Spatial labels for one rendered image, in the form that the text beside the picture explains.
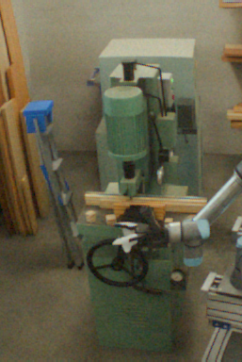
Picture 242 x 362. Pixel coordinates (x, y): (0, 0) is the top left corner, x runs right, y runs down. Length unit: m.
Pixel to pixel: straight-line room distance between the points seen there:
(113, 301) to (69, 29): 2.77
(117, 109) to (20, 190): 1.81
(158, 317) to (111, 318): 0.27
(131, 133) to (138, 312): 1.01
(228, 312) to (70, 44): 3.22
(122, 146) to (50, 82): 2.74
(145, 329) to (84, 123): 2.68
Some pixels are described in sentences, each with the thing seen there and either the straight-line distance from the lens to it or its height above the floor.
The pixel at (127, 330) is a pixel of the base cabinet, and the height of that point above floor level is 0.17.
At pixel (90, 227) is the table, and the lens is 2.79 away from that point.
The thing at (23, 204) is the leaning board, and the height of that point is 0.27.
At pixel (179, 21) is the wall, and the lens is 4.89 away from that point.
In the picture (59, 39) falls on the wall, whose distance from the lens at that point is 5.13.
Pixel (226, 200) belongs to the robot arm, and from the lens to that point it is 2.19.
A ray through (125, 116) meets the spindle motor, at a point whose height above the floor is 1.42.
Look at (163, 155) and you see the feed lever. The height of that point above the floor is 1.13.
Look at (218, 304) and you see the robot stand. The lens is 2.57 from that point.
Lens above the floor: 2.42
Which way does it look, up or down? 29 degrees down
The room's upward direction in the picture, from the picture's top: 5 degrees counter-clockwise
